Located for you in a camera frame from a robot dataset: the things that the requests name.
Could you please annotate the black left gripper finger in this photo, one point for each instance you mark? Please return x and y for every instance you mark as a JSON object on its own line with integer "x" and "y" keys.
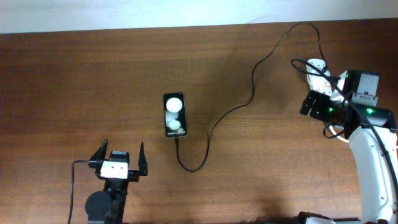
{"x": 142, "y": 162}
{"x": 98, "y": 157}

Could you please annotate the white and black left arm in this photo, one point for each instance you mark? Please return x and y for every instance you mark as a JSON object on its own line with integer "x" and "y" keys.
{"x": 107, "y": 205}

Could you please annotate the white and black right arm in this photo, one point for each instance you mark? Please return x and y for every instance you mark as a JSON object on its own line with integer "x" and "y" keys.
{"x": 369, "y": 130}

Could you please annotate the white power strip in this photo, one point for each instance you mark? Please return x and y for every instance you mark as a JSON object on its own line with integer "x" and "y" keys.
{"x": 317, "y": 83}

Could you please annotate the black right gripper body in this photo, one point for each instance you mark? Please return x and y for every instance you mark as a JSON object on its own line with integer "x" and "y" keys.
{"x": 324, "y": 109}

